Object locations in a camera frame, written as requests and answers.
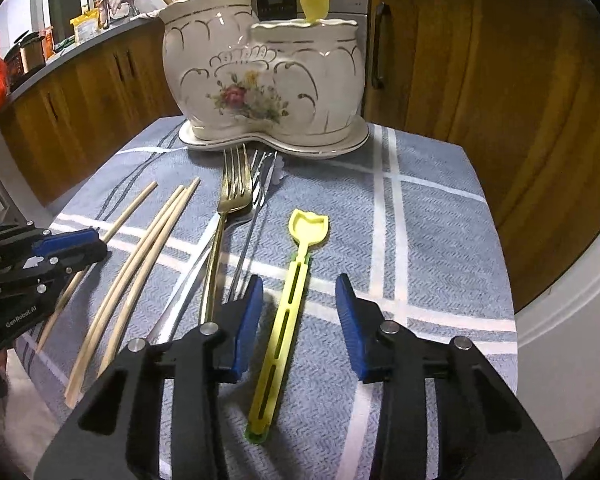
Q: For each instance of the gold metal fork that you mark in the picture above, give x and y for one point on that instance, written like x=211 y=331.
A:
x=234 y=200

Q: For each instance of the yellow food packet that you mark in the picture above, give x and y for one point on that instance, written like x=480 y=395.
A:
x=86 y=25

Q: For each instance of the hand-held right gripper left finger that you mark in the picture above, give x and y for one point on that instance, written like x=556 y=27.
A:
x=245 y=325

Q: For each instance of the yellow tulip-shaped plastic spoon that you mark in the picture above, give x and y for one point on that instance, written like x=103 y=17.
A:
x=312 y=2
x=307 y=230

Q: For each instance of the blue checked tablecloth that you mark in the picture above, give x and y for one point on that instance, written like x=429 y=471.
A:
x=430 y=240

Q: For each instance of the wooden cabinet door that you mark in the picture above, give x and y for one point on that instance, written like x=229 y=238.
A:
x=505 y=110

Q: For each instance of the long wooden kitchen cabinet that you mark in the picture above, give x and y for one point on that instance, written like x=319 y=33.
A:
x=80 y=110

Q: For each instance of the white crumpled bag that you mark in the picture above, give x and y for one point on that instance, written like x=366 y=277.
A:
x=117 y=0

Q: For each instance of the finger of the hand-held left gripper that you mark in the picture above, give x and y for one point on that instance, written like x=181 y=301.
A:
x=75 y=260
x=65 y=242

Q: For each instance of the dark round jar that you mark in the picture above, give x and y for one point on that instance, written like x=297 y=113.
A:
x=31 y=55

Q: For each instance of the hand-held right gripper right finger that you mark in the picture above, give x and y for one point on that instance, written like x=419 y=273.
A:
x=352 y=325

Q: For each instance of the white floral ceramic utensil holder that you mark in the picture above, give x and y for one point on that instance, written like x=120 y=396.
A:
x=280 y=85

